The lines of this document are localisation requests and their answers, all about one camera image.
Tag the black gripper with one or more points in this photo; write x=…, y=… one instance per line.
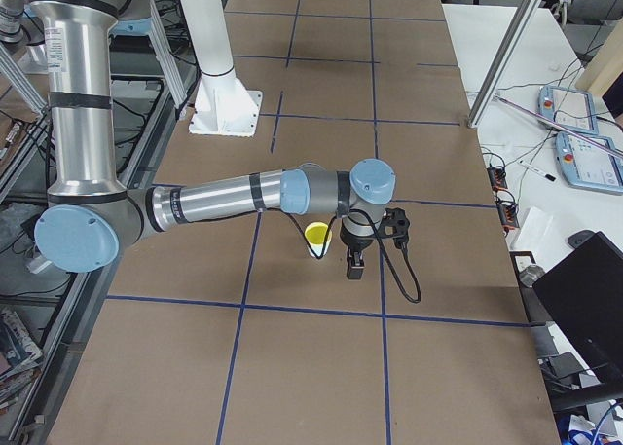
x=353, y=246

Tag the yellow plastic cup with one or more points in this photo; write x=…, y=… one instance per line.
x=318, y=236

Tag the stack of magazines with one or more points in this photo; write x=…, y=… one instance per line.
x=20, y=357

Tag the orange black connector strip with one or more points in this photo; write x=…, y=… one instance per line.
x=505, y=202

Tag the black marker pen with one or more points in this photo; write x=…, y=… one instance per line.
x=538, y=171

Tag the black computer mouse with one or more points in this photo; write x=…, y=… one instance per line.
x=579, y=237

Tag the black laptop computer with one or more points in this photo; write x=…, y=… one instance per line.
x=583, y=296

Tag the near teach pendant tablet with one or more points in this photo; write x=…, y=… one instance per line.
x=586, y=167

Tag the teach pendant tablet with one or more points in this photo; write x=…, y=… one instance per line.
x=586, y=167
x=573, y=109

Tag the far teach pendant tablet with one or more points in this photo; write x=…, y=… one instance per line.
x=573, y=109

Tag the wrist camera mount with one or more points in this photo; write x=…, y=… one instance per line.
x=395, y=226

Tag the white camera mast pillar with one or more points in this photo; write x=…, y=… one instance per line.
x=223, y=105

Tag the aluminium frame post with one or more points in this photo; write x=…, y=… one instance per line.
x=516, y=28

